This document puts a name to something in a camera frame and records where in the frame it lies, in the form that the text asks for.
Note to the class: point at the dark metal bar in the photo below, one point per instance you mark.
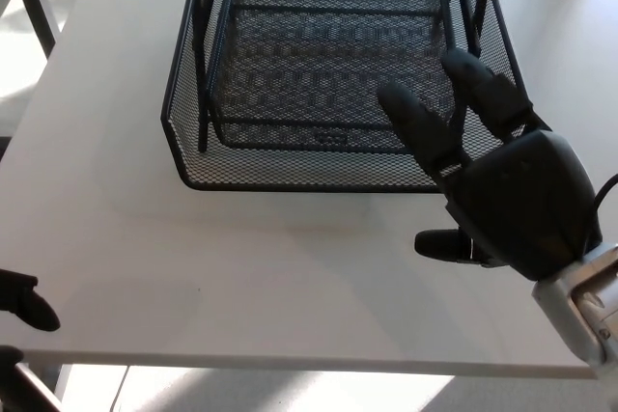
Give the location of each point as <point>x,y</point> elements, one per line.
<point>41,390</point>

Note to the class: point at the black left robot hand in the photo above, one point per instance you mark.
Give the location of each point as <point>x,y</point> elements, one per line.
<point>24,298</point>

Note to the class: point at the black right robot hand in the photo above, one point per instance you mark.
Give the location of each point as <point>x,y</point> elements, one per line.
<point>521,195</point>

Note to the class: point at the white desk leg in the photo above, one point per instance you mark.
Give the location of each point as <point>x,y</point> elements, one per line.
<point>63,380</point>

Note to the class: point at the white side table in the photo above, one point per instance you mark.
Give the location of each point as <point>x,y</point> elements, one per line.
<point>41,16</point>

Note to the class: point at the black mesh tray with label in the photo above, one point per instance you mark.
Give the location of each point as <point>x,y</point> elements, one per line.
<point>332,138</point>

